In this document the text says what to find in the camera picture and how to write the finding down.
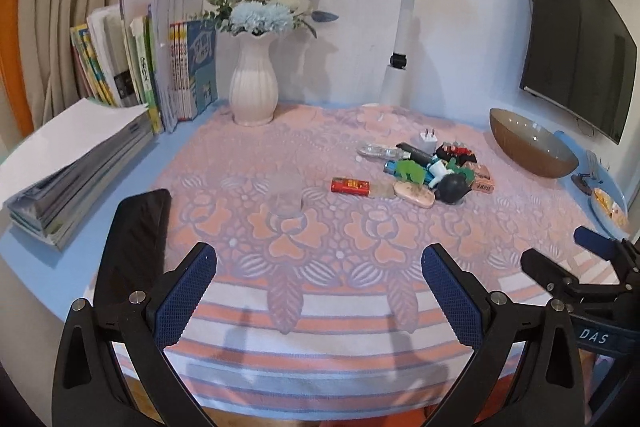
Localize white desk lamp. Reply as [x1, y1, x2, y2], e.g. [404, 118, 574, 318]
[377, 0, 477, 108]

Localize row of upright books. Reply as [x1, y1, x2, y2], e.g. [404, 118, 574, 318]
[70, 0, 218, 135]

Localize white ribbed vase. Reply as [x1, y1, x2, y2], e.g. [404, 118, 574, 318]
[229, 32, 279, 126]

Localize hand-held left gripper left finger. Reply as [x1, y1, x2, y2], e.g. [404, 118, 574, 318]
[51, 242, 218, 427]

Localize clear plastic packet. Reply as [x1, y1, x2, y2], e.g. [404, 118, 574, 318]
[357, 143, 401, 160]

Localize stack of magazines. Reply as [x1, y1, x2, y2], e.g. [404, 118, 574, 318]
[2, 97, 153, 250]

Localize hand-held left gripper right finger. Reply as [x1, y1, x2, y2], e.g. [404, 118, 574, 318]
[421, 243, 587, 427]

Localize black wall television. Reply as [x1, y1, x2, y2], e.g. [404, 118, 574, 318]
[519, 0, 640, 145]

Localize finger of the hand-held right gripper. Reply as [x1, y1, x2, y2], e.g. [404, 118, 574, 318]
[520, 249, 627, 309]
[573, 225, 640, 281]

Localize small white bottle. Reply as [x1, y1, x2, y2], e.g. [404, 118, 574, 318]
[427, 159, 448, 188]

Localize black marker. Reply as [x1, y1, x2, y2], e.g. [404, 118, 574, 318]
[396, 142, 434, 161]

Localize green toy block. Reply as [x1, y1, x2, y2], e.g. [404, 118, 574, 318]
[447, 157, 476, 180]

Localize black round object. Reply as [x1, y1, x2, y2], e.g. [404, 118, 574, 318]
[434, 173, 472, 206]

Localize pink oval eraser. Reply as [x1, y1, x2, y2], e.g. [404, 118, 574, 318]
[392, 183, 437, 210]

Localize plate of orange snacks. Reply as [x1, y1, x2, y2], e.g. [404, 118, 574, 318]
[590, 187, 630, 230]

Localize black smartphone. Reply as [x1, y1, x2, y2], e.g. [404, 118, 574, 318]
[94, 188, 172, 308]

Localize black and red toy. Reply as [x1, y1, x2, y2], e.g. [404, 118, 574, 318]
[434, 141, 477, 166]

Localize pink small boxes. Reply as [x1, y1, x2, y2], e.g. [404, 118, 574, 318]
[469, 164, 496, 194]

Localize brown ribbed glass bowl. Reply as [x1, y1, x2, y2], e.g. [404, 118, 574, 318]
[489, 108, 580, 179]

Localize red rectangular pack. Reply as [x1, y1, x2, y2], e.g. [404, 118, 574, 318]
[331, 177, 371, 196]

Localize pink floral tablecloth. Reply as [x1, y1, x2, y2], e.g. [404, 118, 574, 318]
[92, 103, 626, 413]

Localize green animal toy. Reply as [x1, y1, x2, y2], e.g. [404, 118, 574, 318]
[397, 159, 427, 184]

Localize clear glass cup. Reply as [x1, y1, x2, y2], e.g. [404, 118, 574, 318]
[270, 174, 306, 220]

